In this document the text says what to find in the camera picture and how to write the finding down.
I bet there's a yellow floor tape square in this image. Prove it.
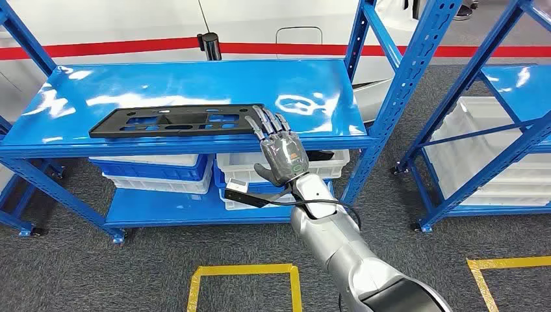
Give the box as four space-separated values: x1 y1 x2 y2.
467 256 551 312

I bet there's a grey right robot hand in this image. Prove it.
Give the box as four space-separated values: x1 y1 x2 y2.
244 104 310 187

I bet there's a black stanchion post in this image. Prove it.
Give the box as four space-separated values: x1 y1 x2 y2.
197 32 222 61

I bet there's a blue metal shelf rack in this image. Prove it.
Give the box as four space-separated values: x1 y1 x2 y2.
0 116 46 238
391 0 551 233
0 0 463 246

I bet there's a red barrier belt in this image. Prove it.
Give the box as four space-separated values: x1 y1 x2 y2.
0 36 201 61
219 42 551 59

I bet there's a long black plastic panel part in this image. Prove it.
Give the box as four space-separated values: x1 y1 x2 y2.
88 104 264 140

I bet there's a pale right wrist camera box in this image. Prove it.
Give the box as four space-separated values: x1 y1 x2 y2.
224 178 281 210

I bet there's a white car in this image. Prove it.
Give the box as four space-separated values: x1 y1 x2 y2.
0 0 435 124

